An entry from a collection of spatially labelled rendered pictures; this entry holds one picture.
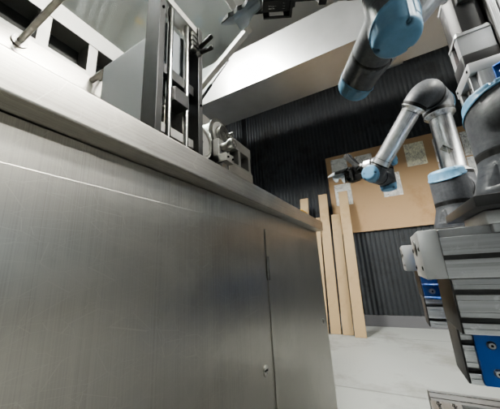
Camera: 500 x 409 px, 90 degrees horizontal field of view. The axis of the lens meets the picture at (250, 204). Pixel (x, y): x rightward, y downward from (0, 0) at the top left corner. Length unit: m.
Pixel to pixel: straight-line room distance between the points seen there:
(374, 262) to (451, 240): 2.93
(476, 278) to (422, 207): 2.98
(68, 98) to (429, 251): 0.58
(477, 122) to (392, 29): 0.28
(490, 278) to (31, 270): 0.63
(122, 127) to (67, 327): 0.20
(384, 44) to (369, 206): 3.09
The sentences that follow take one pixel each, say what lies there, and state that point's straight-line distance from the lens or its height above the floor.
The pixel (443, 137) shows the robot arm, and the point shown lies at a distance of 1.35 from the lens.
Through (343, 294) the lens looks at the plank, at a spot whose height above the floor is 0.40.
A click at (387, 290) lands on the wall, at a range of 3.51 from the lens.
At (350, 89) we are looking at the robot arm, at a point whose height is 1.09.
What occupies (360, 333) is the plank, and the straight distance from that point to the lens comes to 3.03.
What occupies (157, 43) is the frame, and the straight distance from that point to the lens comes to 0.74.
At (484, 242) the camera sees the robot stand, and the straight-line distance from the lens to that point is 0.60.
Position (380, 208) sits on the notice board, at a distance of 3.53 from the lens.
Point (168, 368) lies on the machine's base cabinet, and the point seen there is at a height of 0.61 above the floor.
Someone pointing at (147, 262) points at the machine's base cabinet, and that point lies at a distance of 0.34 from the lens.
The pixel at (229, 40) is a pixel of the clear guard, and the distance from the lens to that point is 1.57.
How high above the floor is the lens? 0.72
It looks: 15 degrees up
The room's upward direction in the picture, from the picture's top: 3 degrees counter-clockwise
